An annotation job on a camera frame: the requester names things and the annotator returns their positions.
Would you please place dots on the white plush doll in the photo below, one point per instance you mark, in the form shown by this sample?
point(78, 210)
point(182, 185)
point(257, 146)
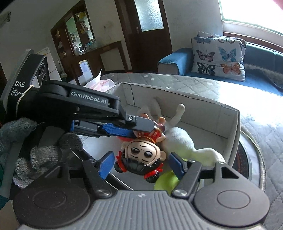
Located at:
point(179, 141)

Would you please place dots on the green ball toy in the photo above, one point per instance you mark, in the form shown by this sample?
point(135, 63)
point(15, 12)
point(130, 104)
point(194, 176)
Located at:
point(164, 181)

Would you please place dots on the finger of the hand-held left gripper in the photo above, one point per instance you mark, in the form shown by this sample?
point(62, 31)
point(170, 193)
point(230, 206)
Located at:
point(141, 123)
point(117, 131)

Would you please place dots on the grey cardboard box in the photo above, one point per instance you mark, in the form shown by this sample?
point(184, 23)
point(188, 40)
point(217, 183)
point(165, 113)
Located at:
point(205, 119)

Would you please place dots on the blue sofa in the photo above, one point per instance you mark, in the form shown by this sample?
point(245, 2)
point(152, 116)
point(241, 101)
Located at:
point(174, 59)

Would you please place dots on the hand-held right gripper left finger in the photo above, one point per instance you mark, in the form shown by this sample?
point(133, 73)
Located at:
point(105, 164)

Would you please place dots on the dark wooden door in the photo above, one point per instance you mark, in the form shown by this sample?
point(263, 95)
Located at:
point(152, 50)

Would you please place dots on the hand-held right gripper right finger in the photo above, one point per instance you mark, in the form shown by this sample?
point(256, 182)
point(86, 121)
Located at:
point(176, 165)

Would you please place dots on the round tray under box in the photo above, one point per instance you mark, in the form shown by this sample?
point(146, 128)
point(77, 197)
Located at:
point(245, 159)

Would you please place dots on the big-head doll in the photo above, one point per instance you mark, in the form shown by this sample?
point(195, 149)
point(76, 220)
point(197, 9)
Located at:
point(141, 152)

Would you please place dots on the white refrigerator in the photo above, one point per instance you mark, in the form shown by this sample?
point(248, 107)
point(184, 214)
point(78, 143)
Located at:
point(53, 66)

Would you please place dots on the butterfly print pillow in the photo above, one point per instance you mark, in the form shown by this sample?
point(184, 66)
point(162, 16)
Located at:
point(207, 35)
point(218, 59)

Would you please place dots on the person's left hand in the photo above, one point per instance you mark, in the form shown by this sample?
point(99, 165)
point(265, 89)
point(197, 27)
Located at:
point(39, 157)

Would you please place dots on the dark wooden cabinet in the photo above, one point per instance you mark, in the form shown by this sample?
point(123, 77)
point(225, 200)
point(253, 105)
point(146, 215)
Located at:
point(66, 44)

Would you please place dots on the window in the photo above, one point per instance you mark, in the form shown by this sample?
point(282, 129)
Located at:
point(247, 11)

